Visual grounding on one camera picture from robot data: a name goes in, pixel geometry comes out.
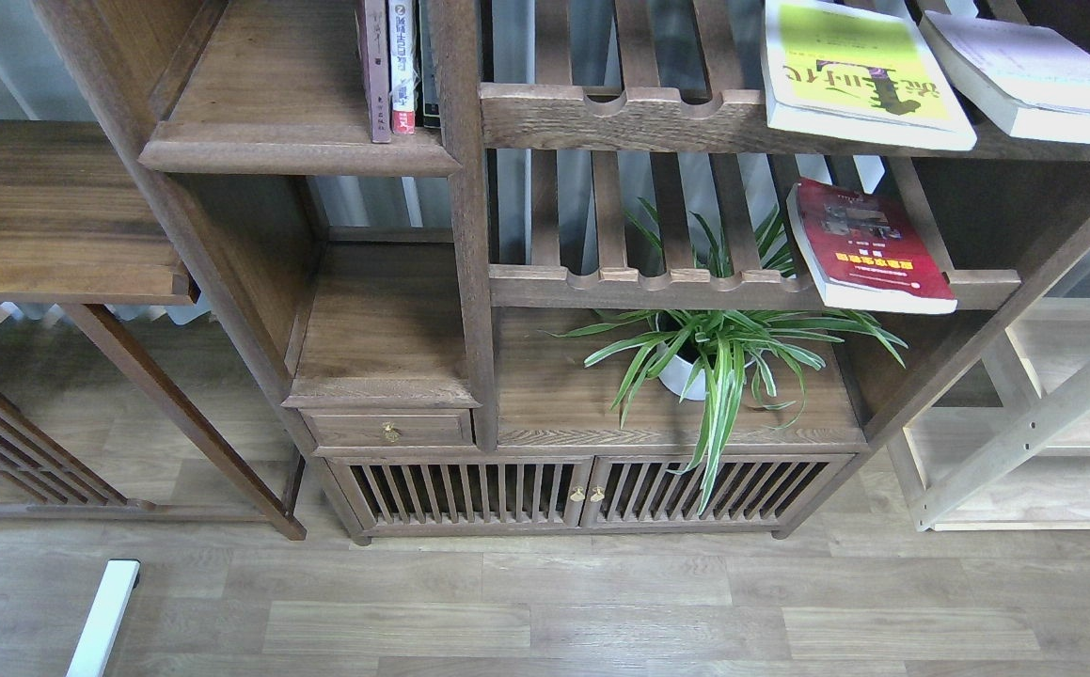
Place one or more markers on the maroon upright book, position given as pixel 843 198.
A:
pixel 372 22

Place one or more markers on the white plant pot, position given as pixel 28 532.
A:
pixel 682 377

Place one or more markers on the dark upright book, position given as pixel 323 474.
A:
pixel 429 99

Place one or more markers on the brass drawer knob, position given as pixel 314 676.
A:
pixel 391 434

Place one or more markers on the dark wooden side table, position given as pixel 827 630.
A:
pixel 75 231

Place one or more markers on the yellow green cover book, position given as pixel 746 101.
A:
pixel 857 75

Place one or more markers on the white metal bar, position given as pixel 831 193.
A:
pixel 94 646

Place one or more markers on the green spider plant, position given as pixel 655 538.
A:
pixel 728 351

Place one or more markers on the light wooden shelf unit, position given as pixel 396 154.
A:
pixel 1016 454

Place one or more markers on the pale lavender cover book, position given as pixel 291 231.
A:
pixel 1029 80

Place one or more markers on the red cover book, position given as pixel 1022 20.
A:
pixel 863 253

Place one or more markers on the dark wooden bookshelf cabinet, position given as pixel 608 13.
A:
pixel 408 281

